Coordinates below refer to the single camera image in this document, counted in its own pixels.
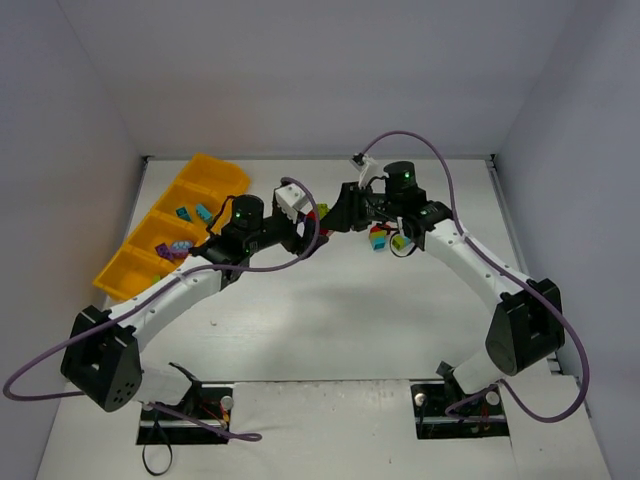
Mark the green long lego brick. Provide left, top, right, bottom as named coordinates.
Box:
left=317, top=203, right=329, bottom=218

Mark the rainbow curved lego stack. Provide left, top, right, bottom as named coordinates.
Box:
left=368, top=225, right=391, bottom=252

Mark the green blue red lego stack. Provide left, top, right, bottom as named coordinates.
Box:
left=390, top=234, right=412, bottom=252

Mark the teal rounded lego brick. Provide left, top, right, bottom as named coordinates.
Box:
left=195, top=204, right=213, bottom=223

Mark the pink purple lego piece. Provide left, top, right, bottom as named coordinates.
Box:
left=169, top=240, right=193, bottom=258

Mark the purple small lego cube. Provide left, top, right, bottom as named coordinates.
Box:
left=155, top=243, right=174, bottom=261

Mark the red lego brick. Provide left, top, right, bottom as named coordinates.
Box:
left=305, top=211, right=332, bottom=237

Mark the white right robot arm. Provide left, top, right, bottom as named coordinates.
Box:
left=321, top=161, right=565, bottom=395

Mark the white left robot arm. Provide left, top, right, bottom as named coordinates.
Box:
left=61, top=184, right=319, bottom=412

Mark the yellow divided plastic tray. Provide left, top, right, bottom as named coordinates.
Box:
left=93, top=153, right=250, bottom=302

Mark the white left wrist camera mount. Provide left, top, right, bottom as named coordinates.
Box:
left=274, top=183, right=309, bottom=224

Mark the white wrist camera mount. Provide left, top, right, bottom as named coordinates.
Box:
left=350, top=153, right=380, bottom=188
left=274, top=183, right=309, bottom=224

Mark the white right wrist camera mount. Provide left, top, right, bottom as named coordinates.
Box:
left=350, top=153, right=380, bottom=188

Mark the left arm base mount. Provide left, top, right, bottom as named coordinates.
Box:
left=136, top=383, right=234, bottom=446

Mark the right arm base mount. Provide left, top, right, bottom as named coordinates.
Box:
left=410, top=381, right=510, bottom=440

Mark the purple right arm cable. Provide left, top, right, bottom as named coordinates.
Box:
left=362, top=130, right=591, bottom=424

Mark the black loop cable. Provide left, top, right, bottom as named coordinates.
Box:
left=141, top=424, right=174, bottom=476

